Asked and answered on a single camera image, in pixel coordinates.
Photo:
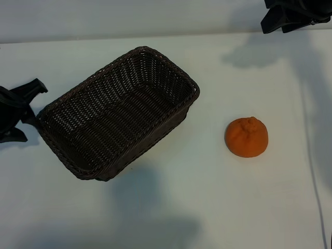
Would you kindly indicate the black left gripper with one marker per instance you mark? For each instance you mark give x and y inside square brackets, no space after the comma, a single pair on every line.
[10,109]

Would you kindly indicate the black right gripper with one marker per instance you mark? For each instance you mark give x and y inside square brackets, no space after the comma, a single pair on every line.
[306,7]

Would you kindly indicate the orange mandarin fruit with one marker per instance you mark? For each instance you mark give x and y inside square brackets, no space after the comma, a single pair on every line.
[246,140]

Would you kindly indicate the dark brown wicker basket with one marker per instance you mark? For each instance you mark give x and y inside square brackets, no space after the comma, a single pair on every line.
[116,111]

